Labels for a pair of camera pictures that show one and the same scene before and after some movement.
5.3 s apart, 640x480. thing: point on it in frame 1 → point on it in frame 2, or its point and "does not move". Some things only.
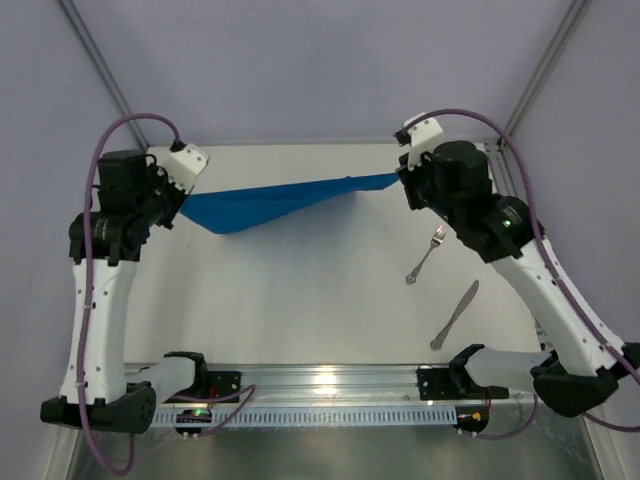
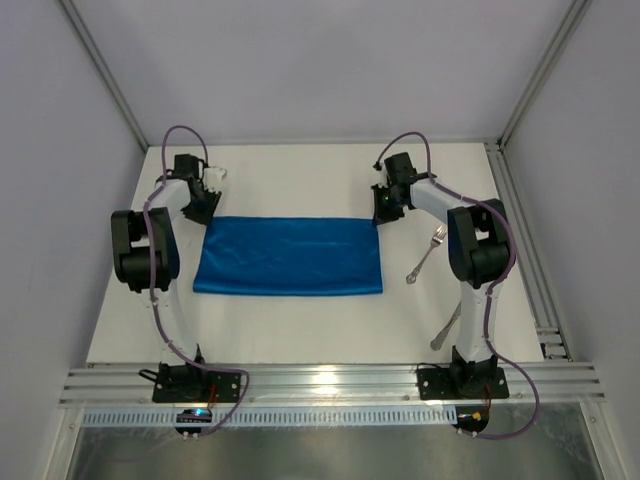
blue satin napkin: (227, 211) → (290, 255)
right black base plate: (446, 383) does not move
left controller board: (192, 416) does not move
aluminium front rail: (357, 386) does not move
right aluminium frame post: (570, 19) does not move
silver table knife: (437, 341) does not move
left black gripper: (171, 204) → (204, 208)
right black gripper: (411, 185) → (383, 208)
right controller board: (472, 418) does not move
